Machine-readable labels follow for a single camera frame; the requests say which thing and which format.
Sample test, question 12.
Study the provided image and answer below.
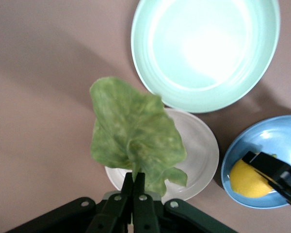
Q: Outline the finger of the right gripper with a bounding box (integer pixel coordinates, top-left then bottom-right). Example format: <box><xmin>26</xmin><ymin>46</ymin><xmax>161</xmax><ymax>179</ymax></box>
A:
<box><xmin>241</xmin><ymin>150</ymin><xmax>291</xmax><ymax>182</ymax></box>

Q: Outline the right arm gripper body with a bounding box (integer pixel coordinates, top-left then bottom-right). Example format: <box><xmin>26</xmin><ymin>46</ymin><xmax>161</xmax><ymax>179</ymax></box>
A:
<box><xmin>273</xmin><ymin>167</ymin><xmax>291</xmax><ymax>210</ymax></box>

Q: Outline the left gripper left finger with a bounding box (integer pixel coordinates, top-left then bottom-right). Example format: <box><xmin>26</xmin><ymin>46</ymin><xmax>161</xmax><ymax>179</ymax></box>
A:
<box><xmin>86</xmin><ymin>171</ymin><xmax>134</xmax><ymax>233</ymax></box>

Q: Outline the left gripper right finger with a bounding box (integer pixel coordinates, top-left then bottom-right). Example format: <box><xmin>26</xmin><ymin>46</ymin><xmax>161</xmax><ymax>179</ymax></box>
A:
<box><xmin>132</xmin><ymin>171</ymin><xmax>161</xmax><ymax>233</ymax></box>

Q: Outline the yellow lemon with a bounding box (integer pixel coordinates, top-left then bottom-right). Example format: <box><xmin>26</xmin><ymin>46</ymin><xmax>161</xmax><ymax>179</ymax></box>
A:
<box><xmin>229</xmin><ymin>152</ymin><xmax>280</xmax><ymax>199</ymax></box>

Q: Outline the green lettuce leaf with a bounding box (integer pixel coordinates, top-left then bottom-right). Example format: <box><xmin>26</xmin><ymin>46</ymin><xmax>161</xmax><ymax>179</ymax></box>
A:
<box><xmin>89</xmin><ymin>76</ymin><xmax>189</xmax><ymax>197</ymax></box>

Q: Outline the blue plate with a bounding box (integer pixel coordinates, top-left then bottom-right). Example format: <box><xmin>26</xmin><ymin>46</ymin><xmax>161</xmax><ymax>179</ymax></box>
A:
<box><xmin>220</xmin><ymin>115</ymin><xmax>291</xmax><ymax>209</ymax></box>

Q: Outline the beige plate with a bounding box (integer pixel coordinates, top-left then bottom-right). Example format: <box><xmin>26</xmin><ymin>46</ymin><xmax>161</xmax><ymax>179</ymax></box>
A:
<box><xmin>104</xmin><ymin>108</ymin><xmax>220</xmax><ymax>202</ymax></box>

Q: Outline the light green plate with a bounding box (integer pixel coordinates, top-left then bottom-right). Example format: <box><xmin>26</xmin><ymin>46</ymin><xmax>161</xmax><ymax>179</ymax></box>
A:
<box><xmin>130</xmin><ymin>0</ymin><xmax>281</xmax><ymax>114</ymax></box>

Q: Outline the brown table cover sheet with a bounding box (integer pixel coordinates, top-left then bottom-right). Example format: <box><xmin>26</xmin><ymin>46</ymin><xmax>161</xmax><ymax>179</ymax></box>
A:
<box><xmin>0</xmin><ymin>0</ymin><xmax>291</xmax><ymax>233</ymax></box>

